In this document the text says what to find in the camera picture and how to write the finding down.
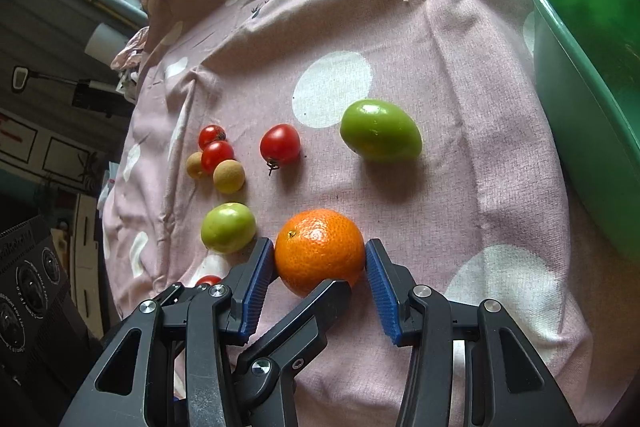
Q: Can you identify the small round green fruit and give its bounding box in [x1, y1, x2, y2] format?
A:
[201, 202, 257, 254]

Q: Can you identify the white cabinet panel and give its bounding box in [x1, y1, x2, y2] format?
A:
[0, 107, 106, 190]

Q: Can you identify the pink polka dot blanket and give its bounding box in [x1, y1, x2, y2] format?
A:
[97, 0, 640, 427]

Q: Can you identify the crumpled floral cloth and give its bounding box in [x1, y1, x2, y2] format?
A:
[111, 27, 151, 75]

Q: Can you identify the large green fruit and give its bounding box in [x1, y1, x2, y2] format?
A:
[340, 99, 423, 162]

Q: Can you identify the orange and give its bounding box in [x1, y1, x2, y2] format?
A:
[274, 209, 366, 299]

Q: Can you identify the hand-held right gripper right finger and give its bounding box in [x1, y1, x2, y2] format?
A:
[366, 239, 571, 427]

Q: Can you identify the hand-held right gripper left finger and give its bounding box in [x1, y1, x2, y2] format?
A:
[60, 237, 351, 427]

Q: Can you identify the green plastic basin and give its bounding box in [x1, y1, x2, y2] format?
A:
[521, 0, 640, 263]

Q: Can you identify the large red cherry tomato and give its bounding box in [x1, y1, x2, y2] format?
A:
[259, 123, 302, 176]

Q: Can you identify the white cylinder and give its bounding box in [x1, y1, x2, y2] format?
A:
[84, 23, 126, 62]

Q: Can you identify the small tan longan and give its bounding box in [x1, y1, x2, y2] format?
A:
[186, 152, 208, 180]

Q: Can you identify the wooden board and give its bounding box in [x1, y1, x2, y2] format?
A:
[70, 194, 107, 323]

